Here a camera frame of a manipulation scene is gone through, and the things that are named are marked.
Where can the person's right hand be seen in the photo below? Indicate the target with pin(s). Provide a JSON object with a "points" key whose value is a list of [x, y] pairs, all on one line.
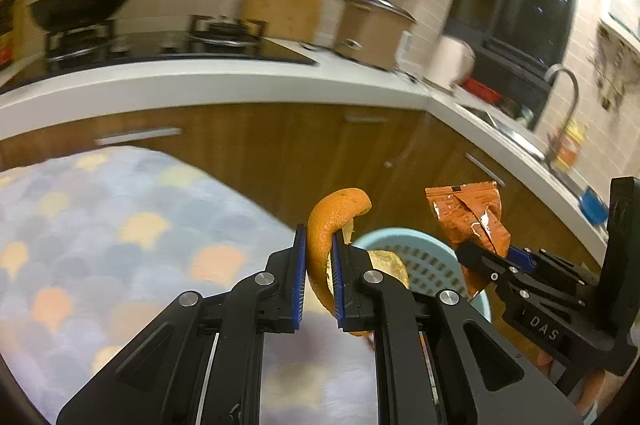
{"points": [[590, 387]]}

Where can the silver faucet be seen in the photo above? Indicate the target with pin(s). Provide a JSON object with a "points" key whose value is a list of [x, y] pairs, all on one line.
{"points": [[567, 77]]}

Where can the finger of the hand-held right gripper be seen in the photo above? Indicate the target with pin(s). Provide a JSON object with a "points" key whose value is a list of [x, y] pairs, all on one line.
{"points": [[482, 265], [522, 256]]}

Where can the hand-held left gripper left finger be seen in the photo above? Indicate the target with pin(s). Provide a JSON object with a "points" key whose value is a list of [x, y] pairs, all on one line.
{"points": [[299, 275]]}

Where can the small orange peel piece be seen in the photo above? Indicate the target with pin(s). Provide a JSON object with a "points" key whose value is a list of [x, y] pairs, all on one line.
{"points": [[392, 265]]}

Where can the steel sink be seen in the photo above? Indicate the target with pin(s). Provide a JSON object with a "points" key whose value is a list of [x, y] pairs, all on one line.
{"points": [[505, 127]]}

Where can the long orange peel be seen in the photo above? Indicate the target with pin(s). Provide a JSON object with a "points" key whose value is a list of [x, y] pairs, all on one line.
{"points": [[325, 225]]}

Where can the red tray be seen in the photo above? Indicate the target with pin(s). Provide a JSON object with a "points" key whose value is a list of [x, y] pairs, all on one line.
{"points": [[480, 89]]}

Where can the yellow dish soap bottle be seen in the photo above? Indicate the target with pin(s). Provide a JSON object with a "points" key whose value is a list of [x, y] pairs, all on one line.
{"points": [[570, 147]]}

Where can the orange snack wrapper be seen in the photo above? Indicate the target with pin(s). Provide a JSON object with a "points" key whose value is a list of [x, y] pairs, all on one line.
{"points": [[465, 210]]}

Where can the white kitchen countertop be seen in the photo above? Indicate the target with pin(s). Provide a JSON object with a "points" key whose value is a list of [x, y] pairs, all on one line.
{"points": [[200, 82]]}

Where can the white electric kettle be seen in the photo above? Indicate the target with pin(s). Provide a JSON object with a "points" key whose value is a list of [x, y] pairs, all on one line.
{"points": [[447, 65]]}

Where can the light blue plastic basket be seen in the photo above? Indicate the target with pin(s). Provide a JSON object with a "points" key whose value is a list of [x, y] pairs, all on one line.
{"points": [[425, 255]]}

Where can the beige rice cooker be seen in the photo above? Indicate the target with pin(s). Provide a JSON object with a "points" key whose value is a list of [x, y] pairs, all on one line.
{"points": [[370, 35]]}

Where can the wooden kitchen cabinet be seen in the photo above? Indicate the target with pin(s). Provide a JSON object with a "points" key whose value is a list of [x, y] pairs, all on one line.
{"points": [[250, 140]]}

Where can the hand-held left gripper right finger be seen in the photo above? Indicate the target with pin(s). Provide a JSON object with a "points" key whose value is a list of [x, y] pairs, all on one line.
{"points": [[339, 285]]}

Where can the black gas stove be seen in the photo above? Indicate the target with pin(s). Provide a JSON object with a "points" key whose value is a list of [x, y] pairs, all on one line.
{"points": [[200, 50]]}

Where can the blue sponge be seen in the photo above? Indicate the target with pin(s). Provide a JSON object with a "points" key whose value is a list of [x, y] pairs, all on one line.
{"points": [[594, 205]]}

